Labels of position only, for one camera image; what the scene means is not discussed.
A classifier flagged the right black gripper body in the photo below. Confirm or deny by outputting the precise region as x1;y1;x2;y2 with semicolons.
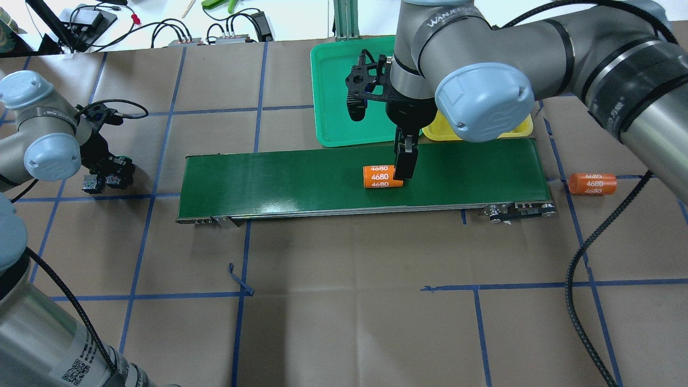
385;99;438;145

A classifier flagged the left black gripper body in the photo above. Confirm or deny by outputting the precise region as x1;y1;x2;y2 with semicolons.
81;128;115;176

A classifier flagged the orange 4680 cylinder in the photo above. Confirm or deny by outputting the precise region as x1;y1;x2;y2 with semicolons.
567;173;618;196
363;164;404;189

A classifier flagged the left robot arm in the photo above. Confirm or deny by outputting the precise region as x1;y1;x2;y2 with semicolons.
2;69;155;386

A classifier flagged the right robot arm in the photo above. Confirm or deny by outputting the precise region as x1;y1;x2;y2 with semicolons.
391;1;687;202

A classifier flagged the yellow plastic tray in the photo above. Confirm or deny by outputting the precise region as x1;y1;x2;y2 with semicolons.
421;111;534;142

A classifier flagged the green plastic tray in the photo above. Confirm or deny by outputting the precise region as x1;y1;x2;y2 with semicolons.
310;35;425;148

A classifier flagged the green conveyor belt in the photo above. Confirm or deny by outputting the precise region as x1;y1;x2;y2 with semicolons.
176;138;557;226

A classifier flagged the black power adapter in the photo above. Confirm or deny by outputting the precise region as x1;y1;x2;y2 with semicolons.
251;11;274;42

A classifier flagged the green grabber tool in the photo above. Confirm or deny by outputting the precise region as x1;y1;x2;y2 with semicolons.
201;0;241;15

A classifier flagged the aluminium frame post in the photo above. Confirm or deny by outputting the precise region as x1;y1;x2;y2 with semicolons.
333;0;361;41

